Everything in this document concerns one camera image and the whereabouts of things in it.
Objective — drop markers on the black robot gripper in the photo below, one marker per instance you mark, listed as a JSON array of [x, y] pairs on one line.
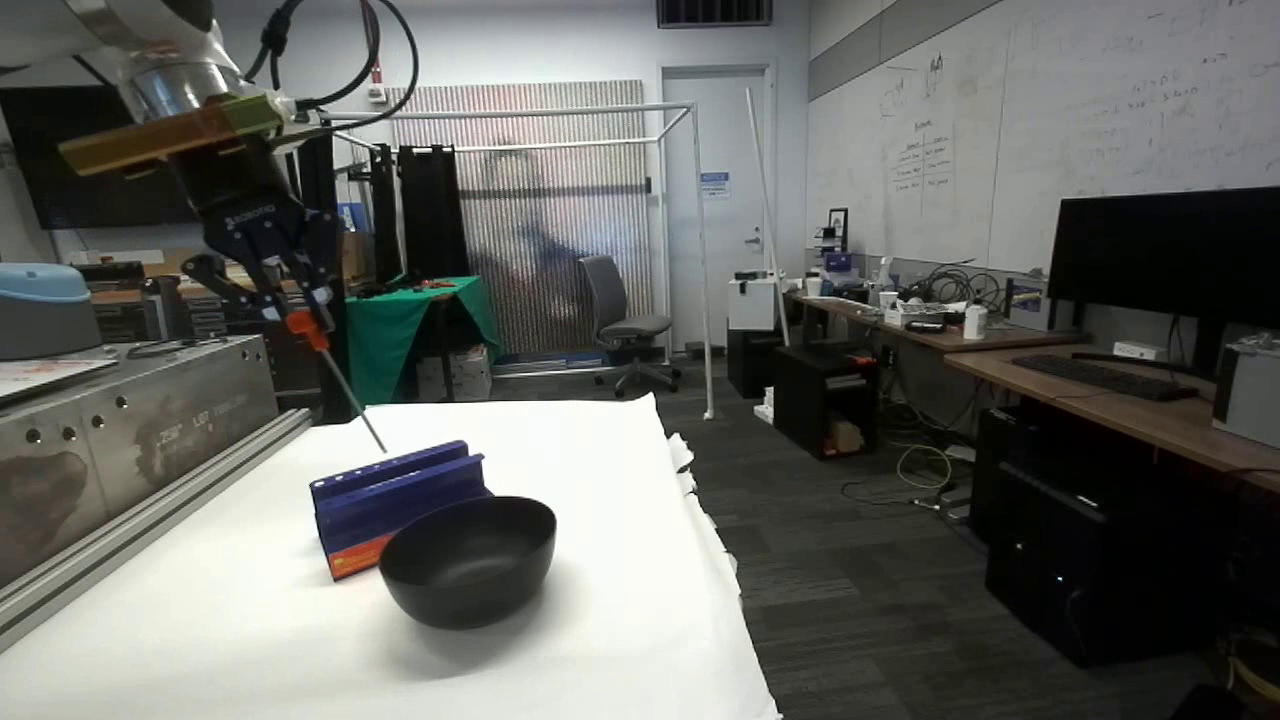
[[258, 234]]

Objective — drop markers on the orange handled screwdriver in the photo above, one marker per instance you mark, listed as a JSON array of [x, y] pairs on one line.
[[310, 332]]

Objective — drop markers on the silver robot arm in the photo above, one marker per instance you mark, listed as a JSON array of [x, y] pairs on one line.
[[219, 134]]

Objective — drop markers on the black bowl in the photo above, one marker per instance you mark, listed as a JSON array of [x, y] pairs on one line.
[[470, 566]]

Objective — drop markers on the green cloth covered table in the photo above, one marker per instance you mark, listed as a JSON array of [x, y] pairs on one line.
[[395, 328]]

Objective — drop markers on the blue orange tool holder block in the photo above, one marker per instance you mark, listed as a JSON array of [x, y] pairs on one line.
[[364, 507]]

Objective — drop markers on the grey office chair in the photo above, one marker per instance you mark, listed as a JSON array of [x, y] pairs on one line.
[[631, 341]]

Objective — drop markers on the white door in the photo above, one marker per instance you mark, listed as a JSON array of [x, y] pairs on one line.
[[713, 194]]

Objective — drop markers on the black keyboard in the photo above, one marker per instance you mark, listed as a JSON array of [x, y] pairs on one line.
[[1107, 378]]

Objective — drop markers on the black computer monitor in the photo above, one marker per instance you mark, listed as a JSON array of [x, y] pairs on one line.
[[1182, 255]]

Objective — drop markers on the grey metal rail machine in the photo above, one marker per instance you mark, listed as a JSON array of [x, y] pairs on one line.
[[110, 450]]

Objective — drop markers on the white pipe frame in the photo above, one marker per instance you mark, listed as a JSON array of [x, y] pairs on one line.
[[667, 227]]

